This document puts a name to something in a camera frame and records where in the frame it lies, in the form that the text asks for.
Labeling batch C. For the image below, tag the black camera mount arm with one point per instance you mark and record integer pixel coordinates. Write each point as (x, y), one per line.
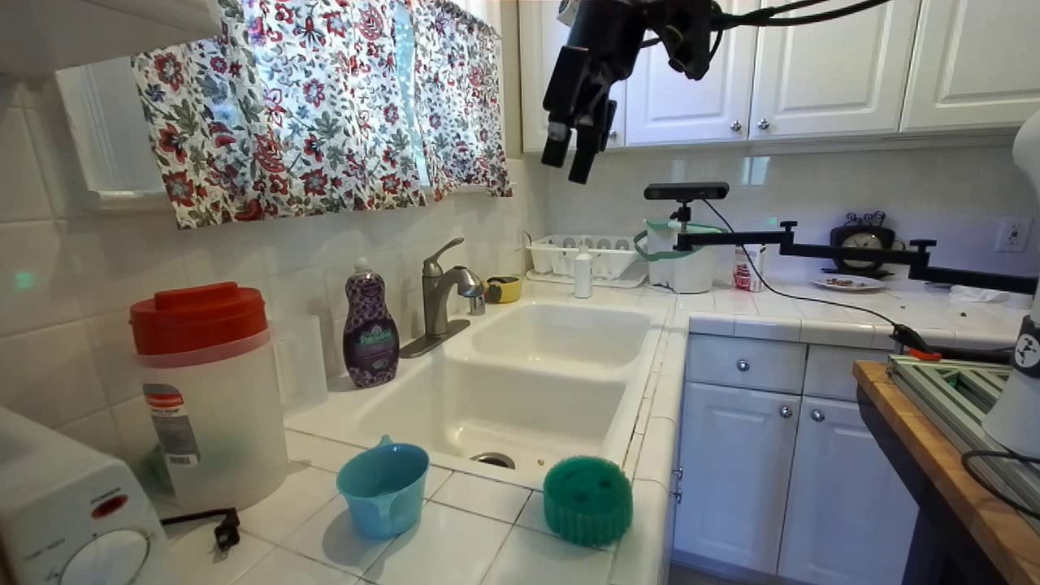
(866, 253)

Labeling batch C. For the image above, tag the white ceramic sink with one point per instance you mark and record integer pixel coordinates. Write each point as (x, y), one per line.
(521, 400)

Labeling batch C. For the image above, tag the small white bottle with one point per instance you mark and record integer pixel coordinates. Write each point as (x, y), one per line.
(583, 278)

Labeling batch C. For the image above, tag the grey metal faucet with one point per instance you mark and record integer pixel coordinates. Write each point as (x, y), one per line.
(436, 297)

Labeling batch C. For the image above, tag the white lower cabinets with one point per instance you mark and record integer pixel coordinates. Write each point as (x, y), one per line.
(760, 474)

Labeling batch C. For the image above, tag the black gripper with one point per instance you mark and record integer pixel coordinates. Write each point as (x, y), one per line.
(592, 67)

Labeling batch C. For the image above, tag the white toaster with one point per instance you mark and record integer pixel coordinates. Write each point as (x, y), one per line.
(55, 508)

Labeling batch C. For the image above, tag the small red item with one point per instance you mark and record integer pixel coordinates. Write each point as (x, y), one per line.
(744, 278)

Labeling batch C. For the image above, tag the green lid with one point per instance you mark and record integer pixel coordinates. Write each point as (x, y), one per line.
(585, 503)

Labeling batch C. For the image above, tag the black power plug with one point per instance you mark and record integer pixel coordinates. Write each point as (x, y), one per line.
(226, 529)

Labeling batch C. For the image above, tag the wide white upper cabinets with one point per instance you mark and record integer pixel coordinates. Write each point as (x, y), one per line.
(824, 67)

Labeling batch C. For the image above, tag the metal base frame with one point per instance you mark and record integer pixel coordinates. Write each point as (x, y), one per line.
(953, 395)

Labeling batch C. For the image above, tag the floral patterned curtain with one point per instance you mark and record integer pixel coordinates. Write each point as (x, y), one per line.
(312, 98)

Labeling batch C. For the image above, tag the blue plastic cup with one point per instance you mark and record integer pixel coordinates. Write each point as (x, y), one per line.
(381, 490)

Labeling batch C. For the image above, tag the purple dish soap bottle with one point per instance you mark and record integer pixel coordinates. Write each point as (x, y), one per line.
(373, 334)

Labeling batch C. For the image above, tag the orange black clamp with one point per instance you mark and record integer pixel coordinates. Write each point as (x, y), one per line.
(922, 353)

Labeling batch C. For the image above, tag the wooden table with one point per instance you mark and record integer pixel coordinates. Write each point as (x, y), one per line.
(953, 488)

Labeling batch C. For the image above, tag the yellow sponge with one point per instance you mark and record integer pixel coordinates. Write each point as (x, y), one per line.
(506, 291)

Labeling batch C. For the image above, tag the white plate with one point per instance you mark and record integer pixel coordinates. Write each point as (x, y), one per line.
(851, 282)

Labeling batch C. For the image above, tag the white egg tray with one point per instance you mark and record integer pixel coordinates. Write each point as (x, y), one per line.
(579, 261)

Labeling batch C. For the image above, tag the white bin green rim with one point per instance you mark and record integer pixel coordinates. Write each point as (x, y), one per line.
(685, 269)

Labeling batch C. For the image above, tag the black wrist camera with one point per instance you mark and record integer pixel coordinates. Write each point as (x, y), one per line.
(685, 35)

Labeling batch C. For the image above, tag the black decorative basket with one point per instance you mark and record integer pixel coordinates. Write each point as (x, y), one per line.
(862, 242)

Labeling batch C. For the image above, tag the black camera bar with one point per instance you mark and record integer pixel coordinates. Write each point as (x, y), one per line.
(686, 188)

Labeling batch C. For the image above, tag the clear pitcher red lid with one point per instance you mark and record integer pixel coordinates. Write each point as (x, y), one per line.
(212, 411)

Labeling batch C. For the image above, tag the white window frame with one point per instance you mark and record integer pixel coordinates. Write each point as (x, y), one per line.
(109, 130)

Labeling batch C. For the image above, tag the white wall outlet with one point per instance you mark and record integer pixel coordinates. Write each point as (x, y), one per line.
(1012, 236)

